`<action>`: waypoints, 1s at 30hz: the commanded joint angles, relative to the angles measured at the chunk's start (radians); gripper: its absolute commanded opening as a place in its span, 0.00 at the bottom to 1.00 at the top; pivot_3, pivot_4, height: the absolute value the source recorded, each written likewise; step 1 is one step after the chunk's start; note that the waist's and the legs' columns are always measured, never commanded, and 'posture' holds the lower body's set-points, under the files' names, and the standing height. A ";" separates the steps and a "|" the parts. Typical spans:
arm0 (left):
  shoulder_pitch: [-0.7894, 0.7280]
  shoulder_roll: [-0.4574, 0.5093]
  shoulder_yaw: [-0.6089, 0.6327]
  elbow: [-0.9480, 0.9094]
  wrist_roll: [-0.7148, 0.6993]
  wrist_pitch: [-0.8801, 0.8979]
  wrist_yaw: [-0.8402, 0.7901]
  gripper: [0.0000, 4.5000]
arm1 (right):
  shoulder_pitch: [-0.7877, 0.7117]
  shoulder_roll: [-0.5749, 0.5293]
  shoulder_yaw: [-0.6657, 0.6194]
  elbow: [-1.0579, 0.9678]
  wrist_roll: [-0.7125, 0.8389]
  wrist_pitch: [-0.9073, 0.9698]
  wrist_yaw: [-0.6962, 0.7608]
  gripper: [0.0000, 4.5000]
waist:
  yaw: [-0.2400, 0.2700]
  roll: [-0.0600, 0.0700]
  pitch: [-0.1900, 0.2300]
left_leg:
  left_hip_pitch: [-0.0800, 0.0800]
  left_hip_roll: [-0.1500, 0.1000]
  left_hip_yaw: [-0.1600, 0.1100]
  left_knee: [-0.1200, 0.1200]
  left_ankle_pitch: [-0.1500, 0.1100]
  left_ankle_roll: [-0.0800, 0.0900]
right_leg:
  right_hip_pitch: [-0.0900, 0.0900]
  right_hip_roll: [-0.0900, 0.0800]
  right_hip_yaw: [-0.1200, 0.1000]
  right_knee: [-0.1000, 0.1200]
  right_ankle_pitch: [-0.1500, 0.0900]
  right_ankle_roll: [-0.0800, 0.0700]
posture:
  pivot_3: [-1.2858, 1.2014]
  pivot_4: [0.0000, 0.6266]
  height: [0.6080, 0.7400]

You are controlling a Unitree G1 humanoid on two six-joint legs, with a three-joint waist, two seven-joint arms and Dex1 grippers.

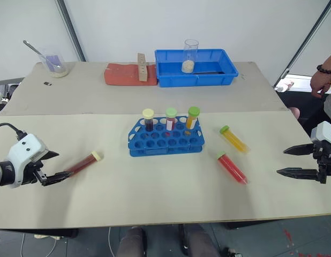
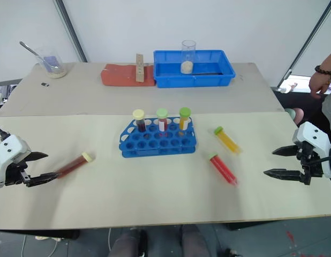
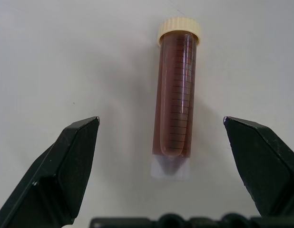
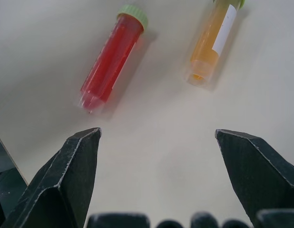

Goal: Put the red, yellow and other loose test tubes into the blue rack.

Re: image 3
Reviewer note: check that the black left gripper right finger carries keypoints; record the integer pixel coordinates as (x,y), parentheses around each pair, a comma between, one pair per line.
(263,161)

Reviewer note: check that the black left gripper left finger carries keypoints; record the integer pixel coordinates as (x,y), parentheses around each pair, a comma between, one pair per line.
(54,171)

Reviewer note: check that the brown liquid tube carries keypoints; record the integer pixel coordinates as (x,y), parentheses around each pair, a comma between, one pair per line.
(175,95)

